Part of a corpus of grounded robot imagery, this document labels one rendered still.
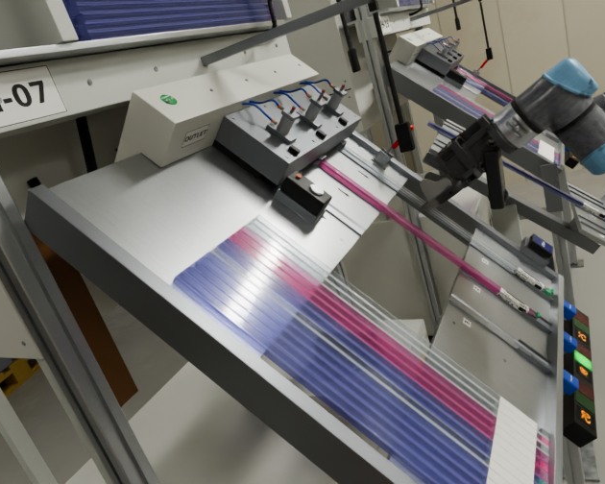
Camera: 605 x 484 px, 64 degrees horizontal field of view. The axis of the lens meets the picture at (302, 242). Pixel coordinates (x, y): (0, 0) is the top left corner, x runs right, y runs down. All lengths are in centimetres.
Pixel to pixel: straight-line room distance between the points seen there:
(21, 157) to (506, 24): 356
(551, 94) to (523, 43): 313
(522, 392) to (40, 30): 81
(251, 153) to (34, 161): 33
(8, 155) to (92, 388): 36
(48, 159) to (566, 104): 83
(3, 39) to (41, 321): 36
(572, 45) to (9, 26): 373
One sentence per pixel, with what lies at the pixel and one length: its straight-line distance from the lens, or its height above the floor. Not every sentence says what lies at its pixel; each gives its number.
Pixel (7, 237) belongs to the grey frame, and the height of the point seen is 120.
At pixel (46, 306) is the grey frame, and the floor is 110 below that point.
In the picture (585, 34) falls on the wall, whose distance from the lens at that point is 412.
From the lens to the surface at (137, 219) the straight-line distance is 66.
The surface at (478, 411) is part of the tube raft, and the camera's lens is 71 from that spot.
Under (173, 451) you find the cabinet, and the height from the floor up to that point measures 62.
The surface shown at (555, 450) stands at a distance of 76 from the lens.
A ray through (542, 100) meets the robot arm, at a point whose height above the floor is 112.
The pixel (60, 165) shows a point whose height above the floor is 125.
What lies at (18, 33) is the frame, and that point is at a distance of 75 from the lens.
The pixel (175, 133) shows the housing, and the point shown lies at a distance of 72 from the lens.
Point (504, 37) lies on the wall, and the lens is 401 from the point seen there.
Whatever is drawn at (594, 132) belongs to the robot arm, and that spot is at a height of 105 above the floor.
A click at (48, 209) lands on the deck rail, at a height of 122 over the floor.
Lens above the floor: 127
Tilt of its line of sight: 18 degrees down
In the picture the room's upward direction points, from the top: 18 degrees counter-clockwise
